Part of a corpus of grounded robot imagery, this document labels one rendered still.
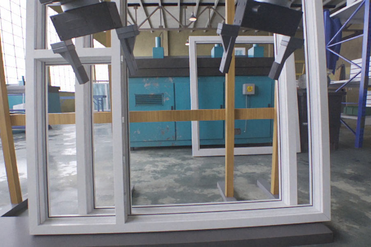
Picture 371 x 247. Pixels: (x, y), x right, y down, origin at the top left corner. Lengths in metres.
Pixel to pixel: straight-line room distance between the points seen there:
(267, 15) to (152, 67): 2.17
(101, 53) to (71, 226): 0.84
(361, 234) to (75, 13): 1.46
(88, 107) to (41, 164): 0.36
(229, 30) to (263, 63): 2.34
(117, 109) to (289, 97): 0.89
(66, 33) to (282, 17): 0.45
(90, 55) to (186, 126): 1.77
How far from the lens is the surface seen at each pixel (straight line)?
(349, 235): 1.36
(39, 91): 1.20
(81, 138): 1.11
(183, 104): 2.56
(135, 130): 2.65
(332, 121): 3.04
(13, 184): 1.68
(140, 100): 2.59
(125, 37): 0.46
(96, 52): 1.07
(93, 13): 0.47
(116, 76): 1.00
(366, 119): 3.38
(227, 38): 0.47
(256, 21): 0.47
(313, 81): 1.23
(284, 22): 0.50
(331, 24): 4.00
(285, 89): 1.18
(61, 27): 0.51
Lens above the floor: 0.69
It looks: 7 degrees down
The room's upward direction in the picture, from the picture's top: 1 degrees counter-clockwise
